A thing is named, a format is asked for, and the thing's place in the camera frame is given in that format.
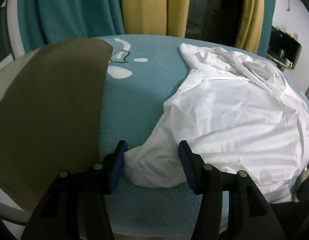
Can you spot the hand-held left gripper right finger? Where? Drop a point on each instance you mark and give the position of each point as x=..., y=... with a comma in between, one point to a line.
x=188, y=167

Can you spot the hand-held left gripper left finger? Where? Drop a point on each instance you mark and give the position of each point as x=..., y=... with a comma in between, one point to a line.
x=117, y=165

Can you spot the white mug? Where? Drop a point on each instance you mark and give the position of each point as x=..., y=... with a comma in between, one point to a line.
x=289, y=63

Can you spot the teal curtain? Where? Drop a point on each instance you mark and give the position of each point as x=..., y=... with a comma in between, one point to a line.
x=69, y=12
x=267, y=17

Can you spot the white hooded jacket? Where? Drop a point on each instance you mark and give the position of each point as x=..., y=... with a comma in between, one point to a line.
x=232, y=105

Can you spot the yellow curtain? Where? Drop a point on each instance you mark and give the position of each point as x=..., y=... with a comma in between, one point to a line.
x=250, y=12
x=149, y=5

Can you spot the glass sliding door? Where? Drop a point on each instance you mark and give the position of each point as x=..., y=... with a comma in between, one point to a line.
x=214, y=12

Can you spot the olive cloth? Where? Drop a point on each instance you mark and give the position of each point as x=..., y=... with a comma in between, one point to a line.
x=49, y=105

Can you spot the teal printed blanket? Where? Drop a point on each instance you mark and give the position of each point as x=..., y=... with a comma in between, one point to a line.
x=139, y=100

